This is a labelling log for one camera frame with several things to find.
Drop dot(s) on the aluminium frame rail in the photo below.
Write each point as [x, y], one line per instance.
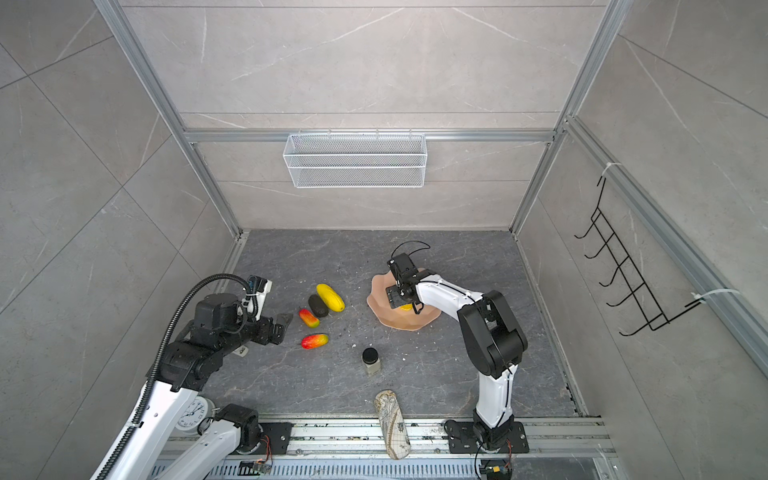
[430, 134]

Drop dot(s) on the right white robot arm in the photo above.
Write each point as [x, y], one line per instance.
[492, 336]

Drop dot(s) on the yellow fake lemon fruit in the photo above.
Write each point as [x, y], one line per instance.
[332, 300]

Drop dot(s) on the white wire mesh basket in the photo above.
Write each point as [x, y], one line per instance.
[356, 162]

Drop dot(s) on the pink wavy fruit bowl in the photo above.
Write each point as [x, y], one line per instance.
[395, 318]

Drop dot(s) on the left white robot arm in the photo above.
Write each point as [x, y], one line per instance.
[222, 324]

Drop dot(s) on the white analog clock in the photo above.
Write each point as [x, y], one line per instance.
[194, 416]

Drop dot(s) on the red yellow fake mango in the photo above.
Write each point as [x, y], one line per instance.
[308, 318]

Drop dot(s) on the dark fake avocado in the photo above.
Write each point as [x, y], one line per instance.
[317, 306]

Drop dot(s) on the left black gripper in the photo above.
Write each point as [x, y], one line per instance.
[264, 335]

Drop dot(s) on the red yellow fake pear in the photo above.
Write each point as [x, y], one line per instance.
[314, 341]

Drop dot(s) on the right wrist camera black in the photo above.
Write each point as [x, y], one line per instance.
[402, 267]

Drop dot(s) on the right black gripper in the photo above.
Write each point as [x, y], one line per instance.
[393, 296]

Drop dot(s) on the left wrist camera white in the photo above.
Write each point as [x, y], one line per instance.
[256, 292]

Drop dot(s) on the small jar black lid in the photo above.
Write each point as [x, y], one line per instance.
[371, 361]

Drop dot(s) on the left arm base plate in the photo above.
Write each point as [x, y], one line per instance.
[277, 436]

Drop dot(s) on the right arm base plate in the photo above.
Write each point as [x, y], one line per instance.
[469, 437]

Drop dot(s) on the black wire hook rack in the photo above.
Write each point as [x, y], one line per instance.
[627, 273]

